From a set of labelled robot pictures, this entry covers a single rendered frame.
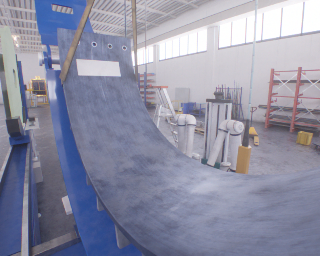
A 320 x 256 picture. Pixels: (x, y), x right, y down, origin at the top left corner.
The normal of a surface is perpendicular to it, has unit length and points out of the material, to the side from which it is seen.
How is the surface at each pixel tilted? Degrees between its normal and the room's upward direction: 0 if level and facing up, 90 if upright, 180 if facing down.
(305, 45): 90
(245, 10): 90
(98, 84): 65
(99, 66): 75
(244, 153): 90
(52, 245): 0
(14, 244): 0
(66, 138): 55
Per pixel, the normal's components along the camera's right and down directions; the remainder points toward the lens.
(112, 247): 0.07, -0.95
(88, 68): 0.56, -0.08
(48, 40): 0.60, 0.22
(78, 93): 0.47, -0.42
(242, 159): -0.80, 0.13
